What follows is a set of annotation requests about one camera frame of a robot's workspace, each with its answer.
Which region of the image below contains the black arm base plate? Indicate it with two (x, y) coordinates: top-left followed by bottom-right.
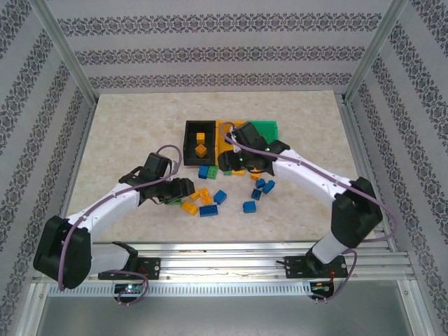
(97, 257), (162, 281)
(284, 255), (349, 280)

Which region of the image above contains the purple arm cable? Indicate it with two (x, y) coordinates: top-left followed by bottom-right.
(57, 143), (183, 307)
(218, 121), (400, 304)

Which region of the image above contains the aluminium mounting rail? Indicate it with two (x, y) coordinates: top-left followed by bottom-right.
(33, 241), (416, 283)

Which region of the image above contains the aluminium frame post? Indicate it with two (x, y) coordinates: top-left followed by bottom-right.
(29, 0), (98, 105)
(344, 0), (410, 105)

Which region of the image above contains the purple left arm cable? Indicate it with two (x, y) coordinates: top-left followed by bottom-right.
(57, 143), (183, 307)

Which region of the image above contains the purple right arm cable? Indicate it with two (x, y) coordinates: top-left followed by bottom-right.
(218, 121), (400, 304)

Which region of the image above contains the yellow plastic bin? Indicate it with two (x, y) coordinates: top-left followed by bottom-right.
(215, 120), (248, 165)

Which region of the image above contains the slotted grey cable duct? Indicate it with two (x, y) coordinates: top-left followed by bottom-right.
(47, 282), (312, 298)

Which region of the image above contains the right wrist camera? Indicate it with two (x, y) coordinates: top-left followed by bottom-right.
(227, 126), (243, 154)

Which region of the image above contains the green plastic bin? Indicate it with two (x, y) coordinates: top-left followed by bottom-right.
(248, 120), (281, 144)

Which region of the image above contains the small controller board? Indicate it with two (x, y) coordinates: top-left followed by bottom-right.
(115, 282), (145, 295)
(310, 281), (335, 294)

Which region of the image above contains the aluminium side rail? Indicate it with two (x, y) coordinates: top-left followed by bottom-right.
(57, 101), (101, 225)
(337, 92), (398, 251)

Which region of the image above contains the black plastic bin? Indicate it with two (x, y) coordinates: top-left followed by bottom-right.
(183, 120), (218, 167)

